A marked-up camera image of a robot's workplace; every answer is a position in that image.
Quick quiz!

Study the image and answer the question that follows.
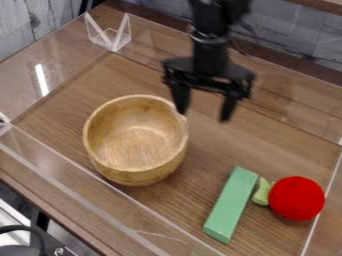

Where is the green rectangular block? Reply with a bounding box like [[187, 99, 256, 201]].
[[203, 166, 257, 244]]

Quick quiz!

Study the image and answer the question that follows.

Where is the green plush leaf piece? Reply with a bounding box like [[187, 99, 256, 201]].
[[251, 177, 272, 206]]

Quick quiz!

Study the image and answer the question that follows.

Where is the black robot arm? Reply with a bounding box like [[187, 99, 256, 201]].
[[161, 0, 256, 122]]

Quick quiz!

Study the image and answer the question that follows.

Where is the red plush ball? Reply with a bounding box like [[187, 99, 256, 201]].
[[268, 176, 326, 221]]

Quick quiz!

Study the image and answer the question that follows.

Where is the black table leg bracket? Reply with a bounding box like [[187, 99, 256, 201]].
[[0, 207, 78, 256]]

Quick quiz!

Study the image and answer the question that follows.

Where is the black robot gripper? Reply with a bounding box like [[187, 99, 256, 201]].
[[160, 33, 256, 122]]

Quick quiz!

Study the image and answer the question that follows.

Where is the brown wooden bowl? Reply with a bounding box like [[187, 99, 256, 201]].
[[82, 94, 189, 187]]

